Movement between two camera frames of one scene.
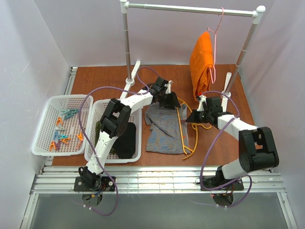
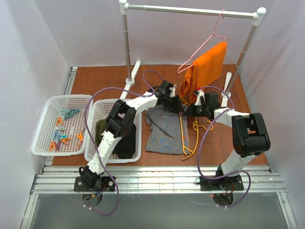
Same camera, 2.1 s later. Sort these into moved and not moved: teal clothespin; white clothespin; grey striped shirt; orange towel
Moved: orange towel
Not moved: grey striped shirt; teal clothespin; white clothespin
